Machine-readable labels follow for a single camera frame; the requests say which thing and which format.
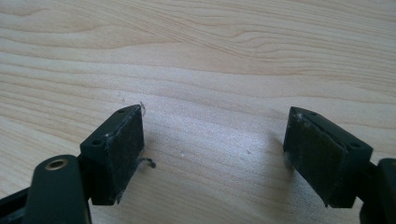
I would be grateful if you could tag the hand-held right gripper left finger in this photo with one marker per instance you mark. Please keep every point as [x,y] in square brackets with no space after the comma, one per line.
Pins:
[113,152]

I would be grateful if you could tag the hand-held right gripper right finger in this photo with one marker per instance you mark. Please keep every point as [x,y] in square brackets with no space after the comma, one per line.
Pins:
[323,155]

